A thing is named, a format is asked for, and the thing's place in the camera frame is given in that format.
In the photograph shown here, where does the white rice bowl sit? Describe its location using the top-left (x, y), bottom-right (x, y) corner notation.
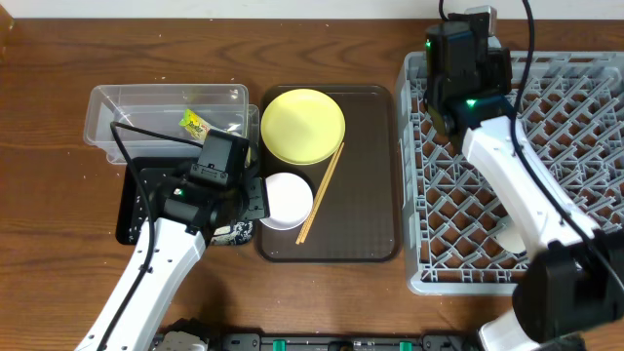
top-left (260, 173), bottom-right (314, 231)

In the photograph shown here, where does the wooden chopstick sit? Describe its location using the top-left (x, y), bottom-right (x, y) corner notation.
top-left (294, 141), bottom-right (344, 245)
top-left (298, 143), bottom-right (346, 245)

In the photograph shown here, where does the yellow plate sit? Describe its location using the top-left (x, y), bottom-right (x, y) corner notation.
top-left (260, 89), bottom-right (346, 166)

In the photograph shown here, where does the green snack wrapper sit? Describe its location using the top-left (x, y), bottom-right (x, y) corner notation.
top-left (178, 109), bottom-right (225, 141)

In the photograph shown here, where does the white cup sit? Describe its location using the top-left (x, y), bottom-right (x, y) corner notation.
top-left (493, 216), bottom-right (526, 254)

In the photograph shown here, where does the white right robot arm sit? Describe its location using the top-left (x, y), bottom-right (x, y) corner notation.
top-left (425, 15), bottom-right (623, 350)

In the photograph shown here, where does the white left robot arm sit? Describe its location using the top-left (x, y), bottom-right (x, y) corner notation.
top-left (77, 175), bottom-right (269, 350)

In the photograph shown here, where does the clear plastic waste bin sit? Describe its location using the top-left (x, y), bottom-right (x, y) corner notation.
top-left (84, 84), bottom-right (259, 164)

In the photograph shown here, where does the black waste tray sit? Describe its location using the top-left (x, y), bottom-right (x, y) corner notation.
top-left (115, 157), bottom-right (191, 245)

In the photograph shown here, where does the grey dishwasher rack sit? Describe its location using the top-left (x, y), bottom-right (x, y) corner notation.
top-left (395, 52), bottom-right (623, 295)

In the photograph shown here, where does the spilled rice pile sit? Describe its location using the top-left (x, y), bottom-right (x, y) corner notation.
top-left (210, 221), bottom-right (254, 246)

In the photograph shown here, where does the brown serving tray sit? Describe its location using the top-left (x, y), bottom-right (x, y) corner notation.
top-left (253, 85), bottom-right (402, 263)

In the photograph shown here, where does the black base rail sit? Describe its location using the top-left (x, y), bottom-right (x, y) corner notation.
top-left (150, 319), bottom-right (479, 351)

